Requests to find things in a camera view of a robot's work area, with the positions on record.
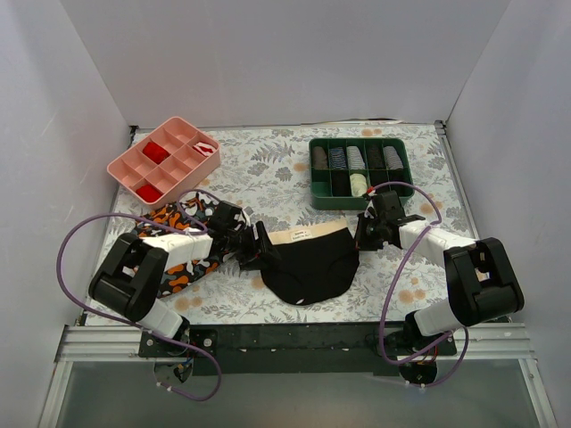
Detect black underwear beige waistband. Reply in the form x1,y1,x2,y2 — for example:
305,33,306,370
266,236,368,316
261,218,360,306

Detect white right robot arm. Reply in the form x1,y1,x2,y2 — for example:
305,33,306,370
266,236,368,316
355,191,525,355

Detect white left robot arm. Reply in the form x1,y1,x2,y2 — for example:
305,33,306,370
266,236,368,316
88,202,281,357

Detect orange camouflage patterned garment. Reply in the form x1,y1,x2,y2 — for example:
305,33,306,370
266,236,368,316
133,192,230,299

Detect cream rolled socks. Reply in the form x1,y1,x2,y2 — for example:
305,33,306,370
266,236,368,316
350,173,368,197

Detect black rolled socks front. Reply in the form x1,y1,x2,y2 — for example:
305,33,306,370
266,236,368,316
331,170,352,197

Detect black rolled socks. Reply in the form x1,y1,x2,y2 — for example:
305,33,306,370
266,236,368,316
366,144,385,169
331,170,352,197

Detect white patterned rolled socks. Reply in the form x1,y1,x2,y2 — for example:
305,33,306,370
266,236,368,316
383,145,404,170

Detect green compartment tray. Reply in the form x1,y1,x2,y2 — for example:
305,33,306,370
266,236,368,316
309,137,414,210

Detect black rolled socks back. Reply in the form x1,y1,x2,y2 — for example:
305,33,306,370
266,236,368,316
366,144,385,169

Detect grey white rolled socks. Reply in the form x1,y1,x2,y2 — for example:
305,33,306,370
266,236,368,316
346,145,366,170

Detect floral fern table mat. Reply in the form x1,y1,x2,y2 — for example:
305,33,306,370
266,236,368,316
84,124,483,326

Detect blue striped rolled socks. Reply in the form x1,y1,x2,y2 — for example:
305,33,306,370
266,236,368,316
328,146,348,169

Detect red white rolled garment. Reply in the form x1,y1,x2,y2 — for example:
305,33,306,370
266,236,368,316
192,141,216,157

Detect grey brown rolled socks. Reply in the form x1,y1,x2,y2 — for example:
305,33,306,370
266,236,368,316
311,146,328,170

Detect red rolled garment front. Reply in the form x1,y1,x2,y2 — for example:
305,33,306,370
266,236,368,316
136,184,163,204

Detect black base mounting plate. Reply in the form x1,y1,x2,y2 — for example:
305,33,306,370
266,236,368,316
137,323,459,384

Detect pink compartment tray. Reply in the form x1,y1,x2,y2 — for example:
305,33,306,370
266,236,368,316
107,117,221,209

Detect red rolled garment back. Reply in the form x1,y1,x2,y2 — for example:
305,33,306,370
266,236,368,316
142,141,170,164

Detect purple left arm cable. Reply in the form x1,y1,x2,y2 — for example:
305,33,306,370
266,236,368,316
57,189,224,402

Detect aluminium frame rail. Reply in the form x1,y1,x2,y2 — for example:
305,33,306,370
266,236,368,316
55,323,558,427

